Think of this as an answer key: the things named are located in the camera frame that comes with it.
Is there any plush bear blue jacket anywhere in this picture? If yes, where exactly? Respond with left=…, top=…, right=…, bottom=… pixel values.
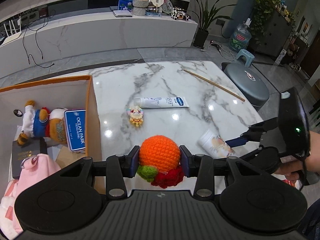
left=17, top=100, right=67, bottom=146

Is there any tan kraft paper bag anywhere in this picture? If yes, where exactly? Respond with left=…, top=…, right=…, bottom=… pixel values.
left=55, top=146, right=86, bottom=168

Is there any white Vaseline tube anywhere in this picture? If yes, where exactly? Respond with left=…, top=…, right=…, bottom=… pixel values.
left=133, top=96, right=189, bottom=108

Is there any grey round stool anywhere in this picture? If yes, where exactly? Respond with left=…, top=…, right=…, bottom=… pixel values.
left=221, top=62, right=270, bottom=111

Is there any small blue plastic stool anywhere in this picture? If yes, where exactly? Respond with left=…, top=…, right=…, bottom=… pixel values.
left=235, top=49, right=255, bottom=67

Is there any black hanging cable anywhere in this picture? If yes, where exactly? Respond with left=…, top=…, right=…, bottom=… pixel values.
left=22, top=10, right=57, bottom=68

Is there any orange crochet fruit toy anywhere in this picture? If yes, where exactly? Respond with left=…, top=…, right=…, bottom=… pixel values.
left=137, top=135, right=184, bottom=189

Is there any large water bottle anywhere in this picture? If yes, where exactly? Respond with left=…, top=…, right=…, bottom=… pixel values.
left=228, top=18, right=252, bottom=53

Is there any yellow sun keychain toy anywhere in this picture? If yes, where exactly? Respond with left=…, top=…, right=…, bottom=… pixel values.
left=126, top=106, right=144, bottom=127

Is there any black gift box gold text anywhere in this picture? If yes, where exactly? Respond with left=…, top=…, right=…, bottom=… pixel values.
left=11, top=138, right=47, bottom=179

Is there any white marble TV console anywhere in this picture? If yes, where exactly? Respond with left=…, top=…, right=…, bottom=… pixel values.
left=1, top=12, right=197, bottom=77

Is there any blue Ocean Park card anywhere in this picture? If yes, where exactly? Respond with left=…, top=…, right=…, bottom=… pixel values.
left=64, top=109, right=86, bottom=153

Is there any pink fabric pouch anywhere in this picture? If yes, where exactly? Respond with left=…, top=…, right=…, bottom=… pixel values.
left=1, top=154, right=61, bottom=239

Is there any white wifi router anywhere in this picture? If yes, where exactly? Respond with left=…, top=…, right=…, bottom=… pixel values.
left=1, top=16, right=22, bottom=46

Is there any white laptop on console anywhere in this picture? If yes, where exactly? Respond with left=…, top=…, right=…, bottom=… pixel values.
left=112, top=10, right=132, bottom=17

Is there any potted green plant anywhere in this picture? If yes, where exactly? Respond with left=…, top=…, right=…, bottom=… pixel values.
left=190, top=0, right=236, bottom=49

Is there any person right hand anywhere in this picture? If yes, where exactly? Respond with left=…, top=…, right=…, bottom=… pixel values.
left=275, top=132, right=320, bottom=183

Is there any long wooden stick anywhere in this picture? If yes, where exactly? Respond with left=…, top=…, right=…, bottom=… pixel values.
left=183, top=69, right=245, bottom=102

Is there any orange cardboard storage box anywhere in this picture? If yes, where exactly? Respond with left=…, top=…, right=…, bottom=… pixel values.
left=1, top=75, right=102, bottom=196

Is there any teddy bear in basket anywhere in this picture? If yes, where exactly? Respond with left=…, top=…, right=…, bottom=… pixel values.
left=132, top=0, right=149, bottom=16

